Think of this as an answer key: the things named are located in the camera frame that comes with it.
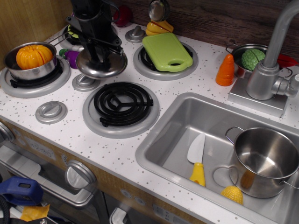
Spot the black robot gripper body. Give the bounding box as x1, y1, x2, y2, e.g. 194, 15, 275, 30
66, 0, 122, 53

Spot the blue clamp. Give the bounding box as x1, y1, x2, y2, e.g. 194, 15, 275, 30
0, 176, 43, 206

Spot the green toy cabbage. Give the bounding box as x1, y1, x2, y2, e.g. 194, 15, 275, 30
241, 49, 265, 71

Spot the yellow cloth scrap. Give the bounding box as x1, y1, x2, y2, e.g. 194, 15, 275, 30
20, 204, 50, 222

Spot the round steel pot lid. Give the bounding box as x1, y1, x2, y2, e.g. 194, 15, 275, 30
76, 50, 128, 79

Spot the toy knife yellow handle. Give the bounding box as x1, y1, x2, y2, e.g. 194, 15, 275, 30
187, 133, 206, 187

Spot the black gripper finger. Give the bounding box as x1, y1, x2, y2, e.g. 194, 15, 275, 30
100, 46, 124, 64
88, 46, 99, 64

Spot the back right stove burner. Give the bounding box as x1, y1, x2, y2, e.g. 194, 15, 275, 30
133, 42, 199, 81

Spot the silver knob front left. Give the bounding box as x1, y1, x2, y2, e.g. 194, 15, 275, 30
36, 101, 68, 125

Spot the hanging steel ladle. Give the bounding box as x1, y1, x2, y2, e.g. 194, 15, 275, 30
148, 0, 170, 22

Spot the small steel pot back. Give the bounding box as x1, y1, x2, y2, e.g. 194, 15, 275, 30
226, 43, 268, 79

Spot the silver knob back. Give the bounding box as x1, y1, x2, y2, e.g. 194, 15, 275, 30
125, 26, 146, 43

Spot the red toy pepper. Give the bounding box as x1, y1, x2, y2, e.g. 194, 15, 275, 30
277, 54, 299, 68

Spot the yellow toy banana bunch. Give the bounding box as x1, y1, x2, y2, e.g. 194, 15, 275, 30
145, 21, 174, 36

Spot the dark red toy fruit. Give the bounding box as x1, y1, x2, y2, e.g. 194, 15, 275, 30
113, 5, 133, 27

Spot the silver oven dial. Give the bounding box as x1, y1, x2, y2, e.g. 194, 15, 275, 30
0, 122, 15, 143

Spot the silver knob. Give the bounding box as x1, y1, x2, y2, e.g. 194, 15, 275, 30
36, 101, 68, 125
125, 26, 146, 43
72, 74, 100, 92

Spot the green toy cutting board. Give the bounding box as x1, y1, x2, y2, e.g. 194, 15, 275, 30
142, 33, 193, 72

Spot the large steel pot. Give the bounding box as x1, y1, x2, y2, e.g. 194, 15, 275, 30
225, 127, 299, 198

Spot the yellow toy corn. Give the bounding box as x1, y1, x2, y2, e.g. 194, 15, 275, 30
221, 186, 243, 205

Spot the silver toy sink basin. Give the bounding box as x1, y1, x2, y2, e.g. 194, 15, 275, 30
136, 93, 299, 224

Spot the front black stove burner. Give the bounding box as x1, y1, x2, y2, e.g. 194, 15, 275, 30
82, 82, 160, 139

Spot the silver oven door handle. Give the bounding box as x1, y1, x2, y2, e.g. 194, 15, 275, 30
0, 146, 94, 209

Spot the orange toy pumpkin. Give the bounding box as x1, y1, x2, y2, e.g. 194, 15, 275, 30
16, 44, 53, 70

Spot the steel saucepan with handle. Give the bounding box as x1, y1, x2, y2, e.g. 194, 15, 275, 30
3, 28, 79, 81

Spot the left black stove burner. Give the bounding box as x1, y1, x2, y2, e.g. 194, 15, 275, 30
0, 56, 71, 98

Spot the back left stove burner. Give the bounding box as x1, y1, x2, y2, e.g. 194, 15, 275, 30
58, 23, 121, 53

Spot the green toy plate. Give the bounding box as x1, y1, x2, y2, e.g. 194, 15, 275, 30
67, 25, 79, 40

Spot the silver knob middle left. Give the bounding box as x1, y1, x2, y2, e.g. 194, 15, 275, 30
72, 74, 100, 92

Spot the silver toy faucet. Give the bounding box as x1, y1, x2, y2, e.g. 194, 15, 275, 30
228, 0, 299, 117

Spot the orange toy carrot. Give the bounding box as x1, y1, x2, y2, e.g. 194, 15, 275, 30
215, 54, 235, 86

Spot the purple toy eggplant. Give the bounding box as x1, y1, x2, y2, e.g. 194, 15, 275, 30
59, 49, 79, 69

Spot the black stove burner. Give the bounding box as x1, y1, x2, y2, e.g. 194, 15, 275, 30
0, 56, 71, 98
82, 82, 160, 139

